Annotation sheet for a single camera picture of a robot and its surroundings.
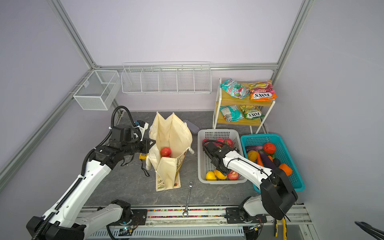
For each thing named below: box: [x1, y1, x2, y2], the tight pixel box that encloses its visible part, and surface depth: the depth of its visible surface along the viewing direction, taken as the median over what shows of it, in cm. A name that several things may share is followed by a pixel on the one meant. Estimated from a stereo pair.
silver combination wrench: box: [182, 181, 194, 217], surface depth 80 cm
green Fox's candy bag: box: [239, 105, 265, 120], surface depth 96 cm
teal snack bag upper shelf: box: [220, 78, 250, 100], surface depth 84 cm
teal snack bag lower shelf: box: [219, 105, 244, 122], surface depth 95 cm
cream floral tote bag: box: [146, 111, 195, 192], surface depth 83 cm
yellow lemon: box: [205, 171, 217, 181], surface depth 84 cm
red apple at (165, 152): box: [160, 147, 172, 158], surface depth 93 cm
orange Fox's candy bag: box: [248, 80, 278, 102], surface depth 81 cm
